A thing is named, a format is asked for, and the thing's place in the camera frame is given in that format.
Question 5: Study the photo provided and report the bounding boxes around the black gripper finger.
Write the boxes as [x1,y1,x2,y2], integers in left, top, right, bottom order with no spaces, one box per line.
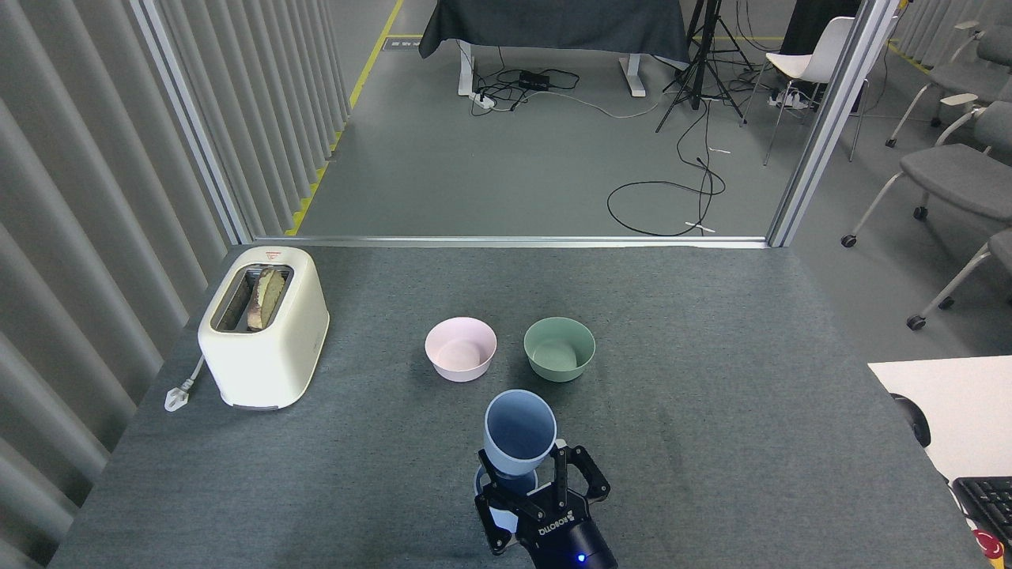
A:
[552,444,612,507]
[474,449,552,556]

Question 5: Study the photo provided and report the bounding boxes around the black tripod stand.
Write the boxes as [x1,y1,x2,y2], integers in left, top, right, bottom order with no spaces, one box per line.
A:
[655,0,754,134]

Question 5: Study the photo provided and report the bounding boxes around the red round item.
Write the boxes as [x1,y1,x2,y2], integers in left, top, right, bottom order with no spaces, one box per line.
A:
[972,528,1006,563]

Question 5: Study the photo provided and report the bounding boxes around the white plastic chair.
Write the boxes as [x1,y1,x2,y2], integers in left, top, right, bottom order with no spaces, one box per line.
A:
[740,16,872,168]

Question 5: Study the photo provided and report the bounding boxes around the pink bowl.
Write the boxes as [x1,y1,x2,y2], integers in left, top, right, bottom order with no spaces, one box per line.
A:
[425,317,498,383]

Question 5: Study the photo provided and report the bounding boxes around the green bowl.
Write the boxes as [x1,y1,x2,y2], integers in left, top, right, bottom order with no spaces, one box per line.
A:
[523,317,596,383]

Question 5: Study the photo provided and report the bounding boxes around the black computer mouse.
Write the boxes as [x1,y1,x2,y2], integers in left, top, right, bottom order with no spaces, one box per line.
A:
[891,393,933,450]

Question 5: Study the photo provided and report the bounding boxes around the black keyboard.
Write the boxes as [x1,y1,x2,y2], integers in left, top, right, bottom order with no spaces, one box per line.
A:
[951,477,1012,548]

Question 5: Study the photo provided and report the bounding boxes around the toasted bread slice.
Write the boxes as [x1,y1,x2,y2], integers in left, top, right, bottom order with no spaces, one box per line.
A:
[246,267,287,332]

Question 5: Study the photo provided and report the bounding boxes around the silver frame post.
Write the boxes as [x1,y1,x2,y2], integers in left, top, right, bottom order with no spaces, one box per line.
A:
[767,0,902,248]
[130,0,255,246]

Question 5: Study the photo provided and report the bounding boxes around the tangled black cables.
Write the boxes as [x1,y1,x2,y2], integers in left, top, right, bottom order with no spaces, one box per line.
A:
[471,46,581,117]

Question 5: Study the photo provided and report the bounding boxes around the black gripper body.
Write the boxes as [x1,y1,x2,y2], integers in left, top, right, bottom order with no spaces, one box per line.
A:
[514,492,620,569]

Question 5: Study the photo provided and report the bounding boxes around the cream white toaster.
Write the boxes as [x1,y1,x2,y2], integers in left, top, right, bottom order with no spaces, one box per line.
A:
[198,246,330,412]

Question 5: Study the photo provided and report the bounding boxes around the white floor cable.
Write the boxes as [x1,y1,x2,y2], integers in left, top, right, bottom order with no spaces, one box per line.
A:
[546,89,661,120]

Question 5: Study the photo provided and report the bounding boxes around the white toaster cord with plug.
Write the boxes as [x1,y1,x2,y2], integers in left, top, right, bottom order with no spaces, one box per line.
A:
[164,355,207,413]

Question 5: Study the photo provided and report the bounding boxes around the blue plastic cup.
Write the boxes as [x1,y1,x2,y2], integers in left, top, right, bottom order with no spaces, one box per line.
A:
[483,389,558,478]
[474,463,540,535]

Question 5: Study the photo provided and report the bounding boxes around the grey chair with castors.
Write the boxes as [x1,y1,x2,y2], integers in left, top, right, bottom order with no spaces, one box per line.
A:
[840,101,1012,250]
[885,21,1012,149]
[906,229,1012,332]

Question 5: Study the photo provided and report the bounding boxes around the long black looped cable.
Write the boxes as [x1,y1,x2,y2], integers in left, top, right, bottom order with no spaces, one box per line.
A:
[606,99,727,238]

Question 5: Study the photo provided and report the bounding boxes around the silver frame rail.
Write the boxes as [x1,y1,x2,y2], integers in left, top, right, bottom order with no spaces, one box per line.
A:
[252,235,770,251]

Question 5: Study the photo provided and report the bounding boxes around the white desk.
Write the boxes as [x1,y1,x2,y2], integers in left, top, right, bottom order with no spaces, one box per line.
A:
[867,356,1012,484]

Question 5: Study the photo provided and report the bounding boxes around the black tablecloth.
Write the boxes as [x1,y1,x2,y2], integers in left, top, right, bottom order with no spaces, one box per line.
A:
[418,0,692,69]

